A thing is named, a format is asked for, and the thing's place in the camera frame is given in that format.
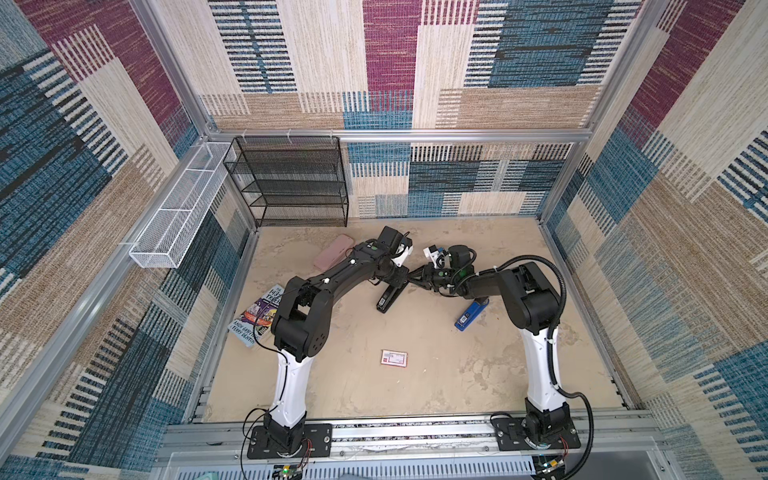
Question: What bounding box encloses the white wire mesh basket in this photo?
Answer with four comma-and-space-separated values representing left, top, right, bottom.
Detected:
129, 142, 229, 269

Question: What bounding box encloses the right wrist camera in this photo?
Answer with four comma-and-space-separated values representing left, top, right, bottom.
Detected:
423, 245, 450, 270

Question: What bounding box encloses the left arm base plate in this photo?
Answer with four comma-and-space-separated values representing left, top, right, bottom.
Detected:
246, 423, 333, 460

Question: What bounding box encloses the blue stapler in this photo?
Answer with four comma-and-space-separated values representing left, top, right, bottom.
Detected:
454, 297, 489, 332

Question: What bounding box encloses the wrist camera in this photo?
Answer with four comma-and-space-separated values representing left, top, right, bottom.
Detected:
377, 226, 413, 267
423, 245, 450, 270

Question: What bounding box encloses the black stapler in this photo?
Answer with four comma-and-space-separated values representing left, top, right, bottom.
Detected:
376, 285, 405, 313

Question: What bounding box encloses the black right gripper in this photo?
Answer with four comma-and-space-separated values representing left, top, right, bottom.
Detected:
406, 262, 458, 291

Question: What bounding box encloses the colourful paperback book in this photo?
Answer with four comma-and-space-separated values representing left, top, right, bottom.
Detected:
228, 284, 284, 347

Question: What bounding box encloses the aluminium front rail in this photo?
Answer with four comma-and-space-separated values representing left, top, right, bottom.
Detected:
150, 409, 684, 479

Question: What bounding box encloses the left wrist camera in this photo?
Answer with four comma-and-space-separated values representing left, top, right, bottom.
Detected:
377, 226, 413, 267

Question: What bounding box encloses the pink pencil case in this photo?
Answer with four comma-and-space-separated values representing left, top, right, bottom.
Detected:
313, 234, 355, 272

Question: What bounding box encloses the red white staple box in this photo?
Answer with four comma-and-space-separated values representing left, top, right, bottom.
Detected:
380, 350, 408, 368

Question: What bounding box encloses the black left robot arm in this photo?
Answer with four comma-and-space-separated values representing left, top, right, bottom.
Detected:
264, 228, 413, 453

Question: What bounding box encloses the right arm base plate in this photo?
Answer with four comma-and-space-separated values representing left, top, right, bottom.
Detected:
489, 413, 588, 452

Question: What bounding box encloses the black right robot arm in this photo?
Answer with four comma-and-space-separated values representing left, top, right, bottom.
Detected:
408, 245, 571, 448

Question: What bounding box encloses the black mesh shelf rack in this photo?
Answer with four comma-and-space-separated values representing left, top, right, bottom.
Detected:
223, 136, 349, 227

